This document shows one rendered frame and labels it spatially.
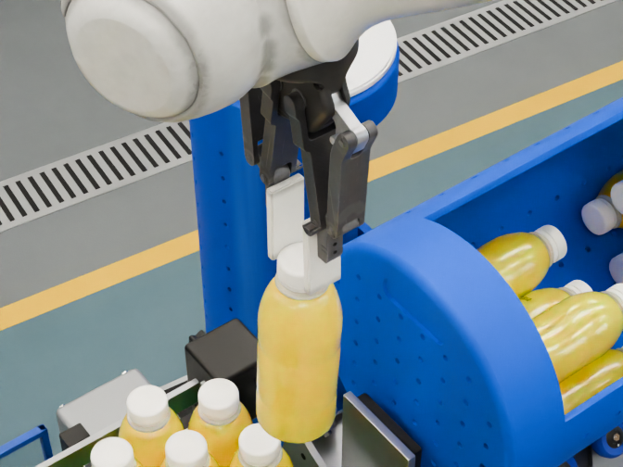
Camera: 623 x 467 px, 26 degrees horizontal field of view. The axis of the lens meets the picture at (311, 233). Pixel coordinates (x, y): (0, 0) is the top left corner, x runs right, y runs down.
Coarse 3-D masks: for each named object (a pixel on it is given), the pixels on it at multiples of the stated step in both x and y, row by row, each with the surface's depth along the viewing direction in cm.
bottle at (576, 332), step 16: (560, 304) 131; (576, 304) 130; (592, 304) 130; (608, 304) 131; (544, 320) 129; (560, 320) 128; (576, 320) 129; (592, 320) 129; (608, 320) 130; (544, 336) 127; (560, 336) 127; (576, 336) 128; (592, 336) 129; (608, 336) 130; (560, 352) 127; (576, 352) 128; (592, 352) 129; (560, 368) 127; (576, 368) 128
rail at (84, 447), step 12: (192, 384) 142; (168, 396) 141; (180, 396) 141; (192, 396) 143; (180, 408) 143; (120, 420) 138; (108, 432) 137; (84, 444) 136; (60, 456) 135; (72, 456) 136; (84, 456) 137
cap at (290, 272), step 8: (288, 248) 101; (296, 248) 101; (280, 256) 101; (288, 256) 101; (296, 256) 101; (280, 264) 100; (288, 264) 100; (296, 264) 100; (280, 272) 100; (288, 272) 99; (296, 272) 99; (280, 280) 101; (288, 280) 100; (296, 280) 99; (288, 288) 100; (296, 288) 100
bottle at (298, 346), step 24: (336, 288) 104; (264, 312) 103; (288, 312) 101; (312, 312) 101; (336, 312) 102; (264, 336) 103; (288, 336) 102; (312, 336) 102; (336, 336) 103; (264, 360) 105; (288, 360) 103; (312, 360) 103; (336, 360) 106; (264, 384) 107; (288, 384) 105; (312, 384) 105; (336, 384) 108; (264, 408) 109; (288, 408) 107; (312, 408) 107; (288, 432) 109; (312, 432) 109
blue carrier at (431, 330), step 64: (576, 128) 136; (448, 192) 131; (512, 192) 146; (576, 192) 154; (384, 256) 121; (448, 256) 119; (576, 256) 154; (384, 320) 126; (448, 320) 116; (512, 320) 117; (384, 384) 132; (448, 384) 121; (512, 384) 116; (448, 448) 126; (512, 448) 117; (576, 448) 125
